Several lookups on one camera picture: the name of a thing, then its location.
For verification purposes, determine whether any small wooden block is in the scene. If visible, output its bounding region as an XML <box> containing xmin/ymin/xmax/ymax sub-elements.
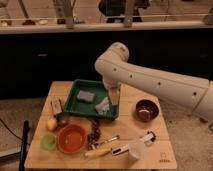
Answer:
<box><xmin>50</xmin><ymin>99</ymin><xmax>63</xmax><ymax>115</ymax></box>

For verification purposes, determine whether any small metal cup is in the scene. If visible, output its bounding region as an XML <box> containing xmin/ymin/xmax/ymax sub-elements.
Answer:
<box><xmin>56</xmin><ymin>113</ymin><xmax>69</xmax><ymax>127</ymax></box>

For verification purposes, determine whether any grey-blue sponge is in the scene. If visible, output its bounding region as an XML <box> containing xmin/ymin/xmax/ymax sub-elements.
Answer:
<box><xmin>77</xmin><ymin>90</ymin><xmax>95</xmax><ymax>103</ymax></box>

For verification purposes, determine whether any yellow-handled utensil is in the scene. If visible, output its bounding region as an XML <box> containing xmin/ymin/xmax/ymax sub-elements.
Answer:
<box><xmin>85</xmin><ymin>148</ymin><xmax>111</xmax><ymax>158</ymax></box>

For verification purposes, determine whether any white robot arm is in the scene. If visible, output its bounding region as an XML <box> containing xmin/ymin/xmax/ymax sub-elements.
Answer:
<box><xmin>95</xmin><ymin>42</ymin><xmax>213</xmax><ymax>123</ymax></box>

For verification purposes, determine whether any black chair frame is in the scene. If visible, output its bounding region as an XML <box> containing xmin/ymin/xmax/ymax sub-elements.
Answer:
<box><xmin>0</xmin><ymin>120</ymin><xmax>30</xmax><ymax>171</ymax></box>

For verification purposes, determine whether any dark maroon bowl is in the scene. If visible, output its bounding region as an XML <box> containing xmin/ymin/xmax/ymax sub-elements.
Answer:
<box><xmin>135</xmin><ymin>99</ymin><xmax>159</xmax><ymax>122</ymax></box>

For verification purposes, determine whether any white and black garlic press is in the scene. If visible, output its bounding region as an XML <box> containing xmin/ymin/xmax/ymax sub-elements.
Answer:
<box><xmin>111</xmin><ymin>131</ymin><xmax>156</xmax><ymax>159</ymax></box>

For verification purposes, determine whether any yellow lemon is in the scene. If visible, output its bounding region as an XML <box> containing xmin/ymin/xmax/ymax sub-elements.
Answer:
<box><xmin>46</xmin><ymin>118</ymin><xmax>57</xmax><ymax>131</ymax></box>

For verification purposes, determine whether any white plastic cup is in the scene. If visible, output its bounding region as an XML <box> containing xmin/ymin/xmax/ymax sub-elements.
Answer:
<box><xmin>129</xmin><ymin>140</ymin><xmax>147</xmax><ymax>161</ymax></box>

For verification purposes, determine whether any orange plastic bowl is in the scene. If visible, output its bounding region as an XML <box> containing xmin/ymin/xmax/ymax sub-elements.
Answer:
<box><xmin>57</xmin><ymin>124</ymin><xmax>87</xmax><ymax>154</ymax></box>

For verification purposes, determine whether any small green plastic cup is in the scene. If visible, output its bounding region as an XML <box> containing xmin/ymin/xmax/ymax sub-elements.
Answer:
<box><xmin>40</xmin><ymin>134</ymin><xmax>56</xmax><ymax>150</ymax></box>

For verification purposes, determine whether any green plastic tray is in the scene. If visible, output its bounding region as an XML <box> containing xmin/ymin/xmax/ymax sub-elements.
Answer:
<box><xmin>64</xmin><ymin>79</ymin><xmax>119</xmax><ymax>120</ymax></box>

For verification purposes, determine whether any bunch of dark grapes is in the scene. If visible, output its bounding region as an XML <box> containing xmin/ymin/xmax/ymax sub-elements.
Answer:
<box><xmin>87</xmin><ymin>120</ymin><xmax>101</xmax><ymax>146</ymax></box>

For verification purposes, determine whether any crumpled grey cloth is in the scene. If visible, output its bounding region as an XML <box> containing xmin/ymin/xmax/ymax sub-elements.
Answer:
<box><xmin>95</xmin><ymin>97</ymin><xmax>110</xmax><ymax>115</ymax></box>

